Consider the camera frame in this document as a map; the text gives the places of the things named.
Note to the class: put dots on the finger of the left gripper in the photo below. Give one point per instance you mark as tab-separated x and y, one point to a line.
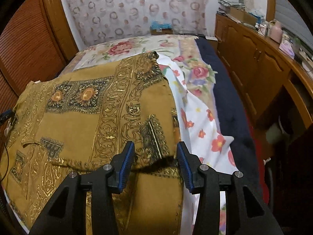
6	116

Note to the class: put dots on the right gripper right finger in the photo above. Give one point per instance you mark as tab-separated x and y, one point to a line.
246	212

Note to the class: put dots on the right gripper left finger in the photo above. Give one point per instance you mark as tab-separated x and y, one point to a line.
65	212

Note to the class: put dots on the brown gold patterned garment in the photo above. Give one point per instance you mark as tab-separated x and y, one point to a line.
97	127

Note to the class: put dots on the brown louvered wardrobe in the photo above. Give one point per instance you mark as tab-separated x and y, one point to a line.
36	45

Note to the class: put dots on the navy blue bed sheet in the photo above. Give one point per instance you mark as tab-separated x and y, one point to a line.
232	117

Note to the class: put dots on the wooden sideboard cabinet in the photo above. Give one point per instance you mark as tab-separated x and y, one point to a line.
260	71

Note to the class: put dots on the pink circle pattern curtain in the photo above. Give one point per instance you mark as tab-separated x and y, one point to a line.
98	21

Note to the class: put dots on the purple tissue pack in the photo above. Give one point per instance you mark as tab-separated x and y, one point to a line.
286	48

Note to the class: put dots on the floral bedspread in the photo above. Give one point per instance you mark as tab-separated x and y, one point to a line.
184	50

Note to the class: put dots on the cardboard box with blue cloth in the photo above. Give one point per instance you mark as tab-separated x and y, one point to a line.
158	28

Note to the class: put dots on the pink thermos jug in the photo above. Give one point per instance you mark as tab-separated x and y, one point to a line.
275	31

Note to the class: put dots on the cardboard box on sideboard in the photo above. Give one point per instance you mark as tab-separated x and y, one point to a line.
243	16

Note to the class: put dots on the grey window blind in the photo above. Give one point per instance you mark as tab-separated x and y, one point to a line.
290	19

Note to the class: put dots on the stack of folded papers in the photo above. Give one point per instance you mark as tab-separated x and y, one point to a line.
225	6

